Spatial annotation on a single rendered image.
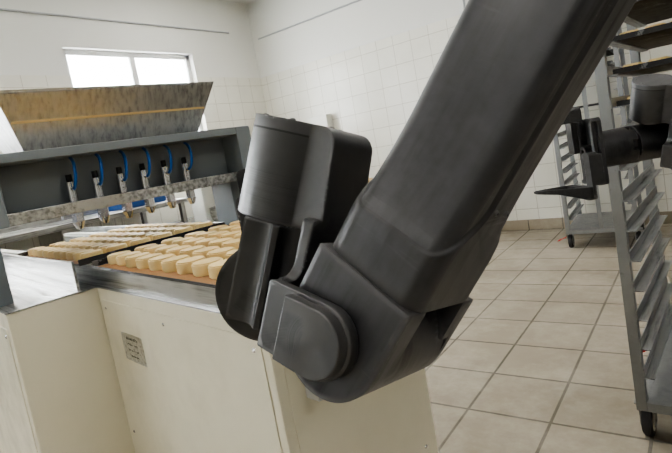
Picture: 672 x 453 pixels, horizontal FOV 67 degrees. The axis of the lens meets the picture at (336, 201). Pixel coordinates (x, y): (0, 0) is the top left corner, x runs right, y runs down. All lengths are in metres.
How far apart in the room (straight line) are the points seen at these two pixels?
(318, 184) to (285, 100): 6.07
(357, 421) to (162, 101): 1.00
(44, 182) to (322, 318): 1.23
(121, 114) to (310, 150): 1.22
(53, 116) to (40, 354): 0.55
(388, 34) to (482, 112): 5.32
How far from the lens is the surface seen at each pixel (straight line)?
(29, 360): 1.36
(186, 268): 0.88
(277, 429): 0.83
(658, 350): 2.03
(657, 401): 1.91
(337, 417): 0.88
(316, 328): 0.23
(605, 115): 1.66
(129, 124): 1.49
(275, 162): 0.28
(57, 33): 5.21
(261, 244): 0.28
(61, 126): 1.43
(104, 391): 1.42
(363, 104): 5.67
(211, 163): 1.60
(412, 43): 5.39
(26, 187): 1.41
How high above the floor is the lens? 1.06
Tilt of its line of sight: 6 degrees down
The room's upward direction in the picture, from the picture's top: 10 degrees counter-clockwise
